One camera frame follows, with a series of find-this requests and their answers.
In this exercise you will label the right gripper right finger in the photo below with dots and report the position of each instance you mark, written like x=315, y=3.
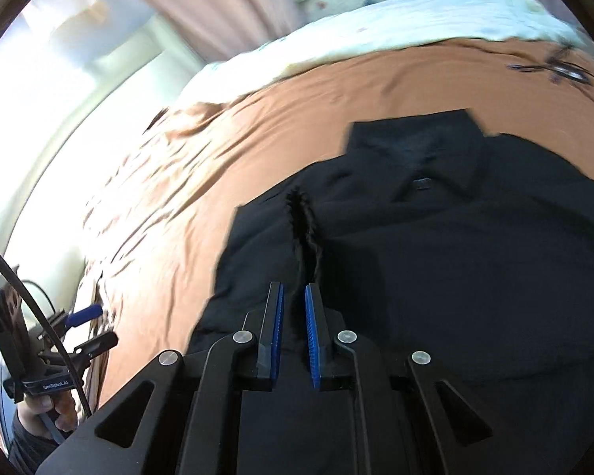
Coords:
x=319, y=323

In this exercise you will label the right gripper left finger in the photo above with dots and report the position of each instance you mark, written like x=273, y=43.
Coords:
x=269, y=327

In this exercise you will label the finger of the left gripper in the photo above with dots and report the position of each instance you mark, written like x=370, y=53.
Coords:
x=81, y=317
x=97, y=346

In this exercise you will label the black shirt garment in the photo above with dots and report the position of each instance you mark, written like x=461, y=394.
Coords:
x=426, y=235

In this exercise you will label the left forearm dark sleeve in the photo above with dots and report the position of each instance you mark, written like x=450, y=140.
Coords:
x=28, y=450

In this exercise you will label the person's left hand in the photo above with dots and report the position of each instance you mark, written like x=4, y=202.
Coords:
x=31, y=409

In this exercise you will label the orange-brown blanket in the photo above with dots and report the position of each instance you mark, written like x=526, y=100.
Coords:
x=157, y=226

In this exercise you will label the white bed sheet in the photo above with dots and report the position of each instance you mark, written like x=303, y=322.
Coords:
x=387, y=25

